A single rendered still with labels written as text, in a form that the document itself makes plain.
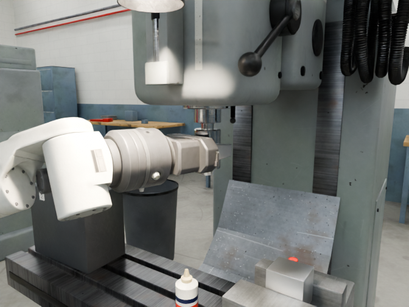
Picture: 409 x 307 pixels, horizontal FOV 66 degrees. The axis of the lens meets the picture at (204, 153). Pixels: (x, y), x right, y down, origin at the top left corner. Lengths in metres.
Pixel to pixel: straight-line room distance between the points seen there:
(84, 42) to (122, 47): 1.23
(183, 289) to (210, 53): 0.39
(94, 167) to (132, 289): 0.40
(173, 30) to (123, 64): 6.52
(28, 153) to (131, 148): 0.13
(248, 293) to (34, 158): 0.37
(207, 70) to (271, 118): 0.48
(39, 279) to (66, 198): 0.49
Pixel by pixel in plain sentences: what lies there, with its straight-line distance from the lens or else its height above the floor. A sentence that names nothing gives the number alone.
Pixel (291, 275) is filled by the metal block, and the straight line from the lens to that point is 0.53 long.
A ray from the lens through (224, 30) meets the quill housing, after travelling 0.44.
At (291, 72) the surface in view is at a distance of 0.60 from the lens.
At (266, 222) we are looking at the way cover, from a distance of 0.91.
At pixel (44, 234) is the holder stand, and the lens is 0.94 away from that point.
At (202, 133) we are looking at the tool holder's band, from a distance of 0.53.
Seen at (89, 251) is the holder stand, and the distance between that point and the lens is 0.82.
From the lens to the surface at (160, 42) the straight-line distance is 0.45.
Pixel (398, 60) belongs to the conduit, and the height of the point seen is 1.39.
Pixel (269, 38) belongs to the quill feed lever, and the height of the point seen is 1.40.
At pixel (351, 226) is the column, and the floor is 1.00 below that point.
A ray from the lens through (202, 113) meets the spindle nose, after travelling 0.53.
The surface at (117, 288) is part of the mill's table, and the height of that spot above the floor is 0.92.
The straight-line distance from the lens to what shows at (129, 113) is 6.36.
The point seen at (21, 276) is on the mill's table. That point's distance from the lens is 0.96.
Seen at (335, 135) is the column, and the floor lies 1.23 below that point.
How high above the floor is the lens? 1.32
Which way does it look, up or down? 10 degrees down
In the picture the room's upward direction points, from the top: straight up
